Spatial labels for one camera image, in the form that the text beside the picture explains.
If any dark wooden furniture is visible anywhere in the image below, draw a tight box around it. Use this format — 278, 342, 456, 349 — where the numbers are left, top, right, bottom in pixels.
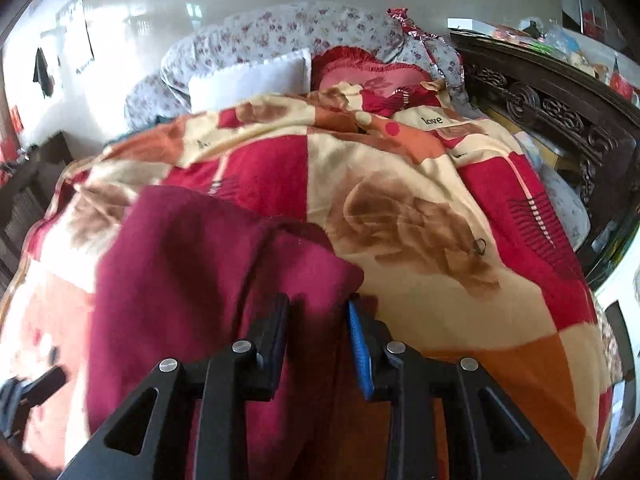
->
0, 132, 76, 288

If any carved dark wooden headboard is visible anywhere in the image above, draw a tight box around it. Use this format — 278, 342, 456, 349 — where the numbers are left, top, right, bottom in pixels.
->
447, 30, 640, 283

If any clutter pile on headboard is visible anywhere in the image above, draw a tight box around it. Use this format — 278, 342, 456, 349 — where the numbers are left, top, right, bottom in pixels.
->
447, 7, 640, 106

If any maroon knit garment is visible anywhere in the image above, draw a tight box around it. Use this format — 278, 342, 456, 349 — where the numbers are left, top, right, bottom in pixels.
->
85, 185, 366, 480

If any red orange printed blanket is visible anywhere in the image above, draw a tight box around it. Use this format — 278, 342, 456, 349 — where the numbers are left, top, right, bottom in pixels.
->
0, 85, 617, 480

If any grey floral quilt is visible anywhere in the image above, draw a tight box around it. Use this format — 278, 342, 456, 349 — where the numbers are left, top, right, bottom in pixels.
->
125, 2, 471, 131

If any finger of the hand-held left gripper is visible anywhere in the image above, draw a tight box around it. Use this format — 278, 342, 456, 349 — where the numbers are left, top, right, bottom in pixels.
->
0, 365, 69, 442

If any dark hanging garment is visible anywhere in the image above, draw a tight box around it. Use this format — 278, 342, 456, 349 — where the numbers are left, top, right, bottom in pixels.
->
33, 47, 54, 99

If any wall calendar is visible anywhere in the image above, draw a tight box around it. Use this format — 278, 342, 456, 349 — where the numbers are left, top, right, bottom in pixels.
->
64, 4, 97, 74

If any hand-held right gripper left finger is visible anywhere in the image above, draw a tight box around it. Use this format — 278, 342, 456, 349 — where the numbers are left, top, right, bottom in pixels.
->
60, 293, 291, 480

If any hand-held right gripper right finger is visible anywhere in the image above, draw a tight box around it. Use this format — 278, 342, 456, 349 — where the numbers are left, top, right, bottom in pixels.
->
348, 299, 574, 480

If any red heart pillow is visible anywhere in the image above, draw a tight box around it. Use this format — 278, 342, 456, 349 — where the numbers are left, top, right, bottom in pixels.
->
312, 46, 447, 112

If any white floral pillow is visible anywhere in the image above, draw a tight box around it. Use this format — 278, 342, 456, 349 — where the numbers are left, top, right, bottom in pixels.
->
515, 130, 592, 252

